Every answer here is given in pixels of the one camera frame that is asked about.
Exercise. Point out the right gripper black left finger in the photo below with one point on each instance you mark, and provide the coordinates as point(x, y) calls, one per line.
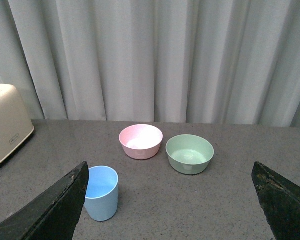
point(54, 214)

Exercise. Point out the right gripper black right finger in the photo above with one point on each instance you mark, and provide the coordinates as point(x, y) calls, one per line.
point(280, 200)

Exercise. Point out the light blue plastic cup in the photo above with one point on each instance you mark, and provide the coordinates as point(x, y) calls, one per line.
point(101, 199)

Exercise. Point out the cream white toaster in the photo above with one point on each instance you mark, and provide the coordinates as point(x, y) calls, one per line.
point(15, 123)

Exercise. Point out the green plastic bowl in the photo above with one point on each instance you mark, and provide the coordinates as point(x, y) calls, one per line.
point(189, 154)

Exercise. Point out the pink plastic bowl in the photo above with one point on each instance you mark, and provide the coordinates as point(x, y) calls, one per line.
point(141, 141)

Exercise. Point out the grey white curtain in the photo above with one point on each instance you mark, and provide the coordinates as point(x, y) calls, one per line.
point(179, 61)

